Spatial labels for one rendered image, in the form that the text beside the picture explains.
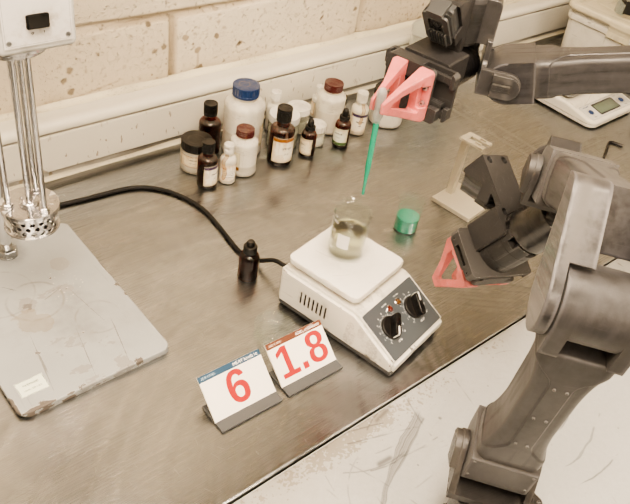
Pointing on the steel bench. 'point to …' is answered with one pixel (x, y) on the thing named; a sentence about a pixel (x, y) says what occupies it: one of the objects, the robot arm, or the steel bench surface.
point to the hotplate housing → (345, 314)
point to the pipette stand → (453, 200)
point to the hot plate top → (352, 283)
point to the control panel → (411, 328)
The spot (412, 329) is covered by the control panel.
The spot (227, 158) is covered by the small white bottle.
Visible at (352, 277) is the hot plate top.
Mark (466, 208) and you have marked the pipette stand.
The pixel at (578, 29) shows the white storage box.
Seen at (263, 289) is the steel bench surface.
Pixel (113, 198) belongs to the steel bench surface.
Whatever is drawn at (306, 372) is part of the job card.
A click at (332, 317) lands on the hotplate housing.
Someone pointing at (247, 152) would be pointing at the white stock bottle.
